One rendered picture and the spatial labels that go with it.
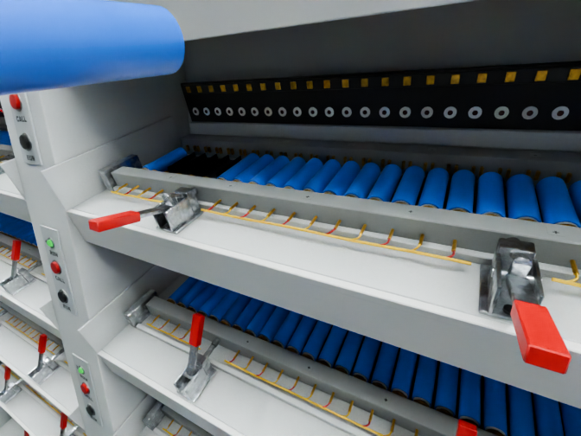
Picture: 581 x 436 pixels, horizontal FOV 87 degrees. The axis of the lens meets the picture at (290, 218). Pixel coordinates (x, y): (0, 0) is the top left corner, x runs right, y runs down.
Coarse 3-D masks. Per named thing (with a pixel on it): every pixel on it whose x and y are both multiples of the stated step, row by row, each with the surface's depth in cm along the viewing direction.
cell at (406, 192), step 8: (408, 168) 29; (416, 168) 28; (408, 176) 27; (416, 176) 27; (424, 176) 28; (400, 184) 26; (408, 184) 26; (416, 184) 26; (400, 192) 25; (408, 192) 25; (416, 192) 25; (392, 200) 25; (400, 200) 24; (408, 200) 24; (416, 200) 25
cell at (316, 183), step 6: (330, 162) 32; (336, 162) 32; (324, 168) 31; (330, 168) 31; (336, 168) 31; (318, 174) 30; (324, 174) 30; (330, 174) 30; (312, 180) 29; (318, 180) 29; (324, 180) 29; (330, 180) 30; (306, 186) 28; (312, 186) 28; (318, 186) 28; (324, 186) 29; (318, 192) 28
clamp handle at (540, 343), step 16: (512, 272) 16; (512, 288) 15; (528, 288) 15; (512, 304) 14; (528, 304) 13; (512, 320) 13; (528, 320) 12; (544, 320) 12; (528, 336) 11; (544, 336) 11; (560, 336) 11; (528, 352) 11; (544, 352) 10; (560, 352) 10; (544, 368) 11; (560, 368) 10
